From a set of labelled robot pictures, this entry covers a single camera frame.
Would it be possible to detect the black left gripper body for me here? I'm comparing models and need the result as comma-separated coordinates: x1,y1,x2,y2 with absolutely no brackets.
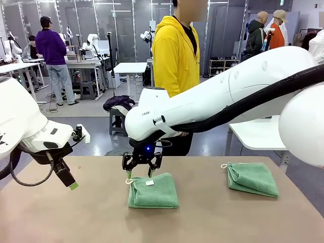
30,142,74,176

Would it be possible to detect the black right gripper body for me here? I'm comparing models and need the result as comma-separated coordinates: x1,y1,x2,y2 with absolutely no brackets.
129,131,165,163

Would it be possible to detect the green terry towel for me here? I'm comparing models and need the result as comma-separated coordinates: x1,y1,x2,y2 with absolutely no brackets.
126,173,180,210
220,161,280,198

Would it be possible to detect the dark folding step stool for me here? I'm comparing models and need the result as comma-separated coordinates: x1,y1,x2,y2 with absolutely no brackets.
79,80,98,101

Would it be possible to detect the small white desk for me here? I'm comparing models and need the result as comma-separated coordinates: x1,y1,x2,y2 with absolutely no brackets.
113,62,148,98

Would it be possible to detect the grey robot workbench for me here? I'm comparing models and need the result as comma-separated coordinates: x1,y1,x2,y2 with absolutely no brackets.
66,59,107,100

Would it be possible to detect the long white desk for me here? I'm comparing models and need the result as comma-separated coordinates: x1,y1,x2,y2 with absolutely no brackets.
0,62,50,104

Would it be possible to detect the person in yellow hoodie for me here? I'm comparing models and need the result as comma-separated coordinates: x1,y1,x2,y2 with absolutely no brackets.
151,0,200,157

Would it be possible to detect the person in purple hoodie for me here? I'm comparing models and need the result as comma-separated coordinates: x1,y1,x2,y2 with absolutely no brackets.
35,16,79,106

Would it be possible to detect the seated person in grey jacket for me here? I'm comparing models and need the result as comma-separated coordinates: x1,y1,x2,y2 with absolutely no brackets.
21,35,44,87

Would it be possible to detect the white side table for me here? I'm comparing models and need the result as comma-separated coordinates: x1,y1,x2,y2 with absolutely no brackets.
225,115,291,175

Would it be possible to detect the white shoe rack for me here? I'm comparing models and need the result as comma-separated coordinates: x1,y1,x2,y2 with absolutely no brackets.
209,57,240,78

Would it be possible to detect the bald mannequin in dark jacket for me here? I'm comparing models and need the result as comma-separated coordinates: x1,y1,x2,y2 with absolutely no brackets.
241,11,269,61

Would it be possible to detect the mannequin in orange shirt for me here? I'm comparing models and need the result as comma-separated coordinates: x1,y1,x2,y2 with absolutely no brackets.
263,9,289,50

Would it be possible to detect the clothes rack with coats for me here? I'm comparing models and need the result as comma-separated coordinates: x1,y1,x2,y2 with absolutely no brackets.
292,29,317,51

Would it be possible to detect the mannequin in white top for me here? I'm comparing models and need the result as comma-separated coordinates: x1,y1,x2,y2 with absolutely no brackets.
308,29,324,65

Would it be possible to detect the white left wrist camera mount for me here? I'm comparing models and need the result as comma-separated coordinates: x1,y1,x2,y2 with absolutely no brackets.
71,124,91,144

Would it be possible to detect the thin left gripper cable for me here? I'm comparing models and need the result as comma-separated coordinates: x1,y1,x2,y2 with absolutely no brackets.
10,151,55,187

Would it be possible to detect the thick black left arm hose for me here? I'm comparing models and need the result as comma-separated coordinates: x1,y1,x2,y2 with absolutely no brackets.
0,148,22,181

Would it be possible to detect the thick black arm hose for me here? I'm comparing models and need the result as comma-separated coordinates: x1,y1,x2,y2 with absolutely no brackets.
0,148,22,181
174,64,324,134

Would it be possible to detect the black camera tripod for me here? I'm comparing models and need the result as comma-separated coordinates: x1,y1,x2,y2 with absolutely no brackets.
106,31,116,89

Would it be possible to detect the thick black right arm hose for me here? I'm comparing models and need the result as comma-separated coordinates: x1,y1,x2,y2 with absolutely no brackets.
174,64,324,134

